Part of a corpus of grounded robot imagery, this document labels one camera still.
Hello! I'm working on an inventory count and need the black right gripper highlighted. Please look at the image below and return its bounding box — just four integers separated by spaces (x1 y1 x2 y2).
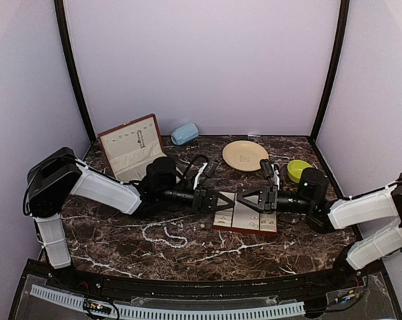
237 184 315 214

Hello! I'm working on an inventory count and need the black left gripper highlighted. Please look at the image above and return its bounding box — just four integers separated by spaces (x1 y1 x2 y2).
158 184 235 215

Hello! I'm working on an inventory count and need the red earring tray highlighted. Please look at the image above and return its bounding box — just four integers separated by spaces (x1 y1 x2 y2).
213 192 277 237

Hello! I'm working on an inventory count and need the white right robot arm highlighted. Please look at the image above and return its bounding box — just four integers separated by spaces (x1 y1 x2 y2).
237 167 402 289

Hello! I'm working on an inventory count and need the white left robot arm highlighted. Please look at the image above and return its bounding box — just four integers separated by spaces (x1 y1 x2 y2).
22 147 235 291

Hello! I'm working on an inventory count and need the red wooden jewelry box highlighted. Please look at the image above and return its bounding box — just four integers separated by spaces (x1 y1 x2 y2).
99 113 165 182

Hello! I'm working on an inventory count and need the cream ceramic plate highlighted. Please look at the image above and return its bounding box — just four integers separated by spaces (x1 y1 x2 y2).
222 141 269 172

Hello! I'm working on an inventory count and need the green small bowl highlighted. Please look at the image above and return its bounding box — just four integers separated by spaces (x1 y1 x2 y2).
287 159 312 183

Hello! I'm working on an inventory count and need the light blue cup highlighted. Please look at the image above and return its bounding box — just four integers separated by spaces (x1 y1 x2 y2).
171 122 199 145

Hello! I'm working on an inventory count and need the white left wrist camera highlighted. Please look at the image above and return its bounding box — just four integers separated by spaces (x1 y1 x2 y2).
193 160 219 189

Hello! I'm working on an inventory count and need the white pearl necklace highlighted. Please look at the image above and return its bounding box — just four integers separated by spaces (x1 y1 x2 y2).
141 222 189 249

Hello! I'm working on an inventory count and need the white slotted cable duct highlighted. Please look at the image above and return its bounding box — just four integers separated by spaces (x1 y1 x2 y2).
29 285 305 319

